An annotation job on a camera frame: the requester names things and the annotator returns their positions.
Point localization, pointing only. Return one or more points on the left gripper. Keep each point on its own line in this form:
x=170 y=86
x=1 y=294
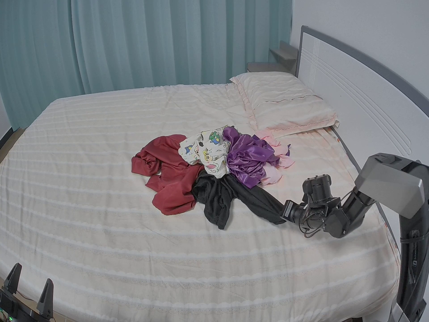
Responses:
x=26 y=314

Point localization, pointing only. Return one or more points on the purple garment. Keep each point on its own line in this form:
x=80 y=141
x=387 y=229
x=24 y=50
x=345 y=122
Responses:
x=248 y=159

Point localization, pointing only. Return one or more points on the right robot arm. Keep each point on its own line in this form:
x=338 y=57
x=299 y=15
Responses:
x=385 y=186

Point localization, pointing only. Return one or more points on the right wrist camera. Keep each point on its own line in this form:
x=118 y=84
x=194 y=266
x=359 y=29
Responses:
x=308 y=188

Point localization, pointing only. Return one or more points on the red garment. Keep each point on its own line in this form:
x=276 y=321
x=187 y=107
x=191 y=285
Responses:
x=174 y=193

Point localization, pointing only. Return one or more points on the black T-shirt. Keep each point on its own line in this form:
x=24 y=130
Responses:
x=214 y=196

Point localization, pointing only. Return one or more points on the white printed garment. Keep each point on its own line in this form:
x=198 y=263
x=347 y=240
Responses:
x=201 y=149

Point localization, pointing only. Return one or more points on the cream pillow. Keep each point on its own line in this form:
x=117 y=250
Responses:
x=285 y=99

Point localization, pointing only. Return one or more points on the pink garment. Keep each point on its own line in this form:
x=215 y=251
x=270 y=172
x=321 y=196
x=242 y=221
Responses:
x=269 y=176

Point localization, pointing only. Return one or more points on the blue-green curtain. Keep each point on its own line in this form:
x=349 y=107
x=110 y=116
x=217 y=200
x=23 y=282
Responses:
x=167 y=29
x=33 y=45

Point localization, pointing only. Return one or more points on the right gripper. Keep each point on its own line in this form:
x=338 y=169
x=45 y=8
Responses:
x=295 y=213

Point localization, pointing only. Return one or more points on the grey bedside table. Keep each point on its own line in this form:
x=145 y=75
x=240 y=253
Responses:
x=264 y=67

